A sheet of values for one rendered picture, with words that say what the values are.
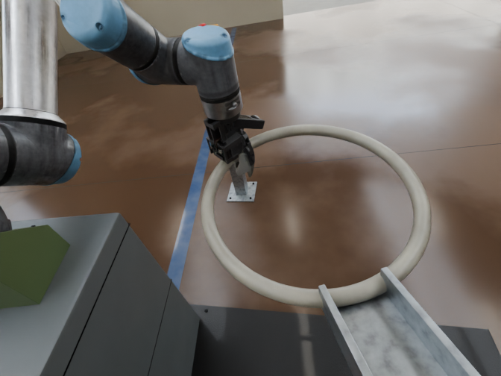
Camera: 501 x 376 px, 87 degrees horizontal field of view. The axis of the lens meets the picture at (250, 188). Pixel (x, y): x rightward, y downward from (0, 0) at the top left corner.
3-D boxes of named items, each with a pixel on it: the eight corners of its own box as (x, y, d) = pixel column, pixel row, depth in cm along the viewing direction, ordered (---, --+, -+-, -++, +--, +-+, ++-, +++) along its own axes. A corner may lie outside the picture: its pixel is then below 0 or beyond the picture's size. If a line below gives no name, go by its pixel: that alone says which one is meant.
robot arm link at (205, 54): (190, 22, 53) (236, 19, 50) (206, 81, 63) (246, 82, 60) (168, 42, 48) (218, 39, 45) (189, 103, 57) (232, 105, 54)
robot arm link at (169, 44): (117, 22, 52) (171, 19, 48) (155, 50, 63) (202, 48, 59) (113, 71, 52) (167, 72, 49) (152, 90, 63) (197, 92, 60)
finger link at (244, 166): (237, 185, 75) (226, 158, 69) (253, 173, 77) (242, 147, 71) (244, 189, 72) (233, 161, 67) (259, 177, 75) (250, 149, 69)
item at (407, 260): (490, 267, 46) (501, 259, 44) (218, 345, 44) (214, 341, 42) (355, 115, 78) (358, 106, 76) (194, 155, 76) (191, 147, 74)
